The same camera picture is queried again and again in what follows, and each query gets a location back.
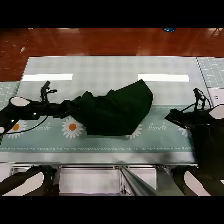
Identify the dark green T-shirt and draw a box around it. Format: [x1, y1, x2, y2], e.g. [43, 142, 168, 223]
[71, 78, 155, 137]

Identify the silver frame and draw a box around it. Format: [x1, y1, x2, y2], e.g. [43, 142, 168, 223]
[0, 161, 202, 197]

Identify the black cable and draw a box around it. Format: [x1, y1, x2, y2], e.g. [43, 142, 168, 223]
[0, 114, 50, 136]

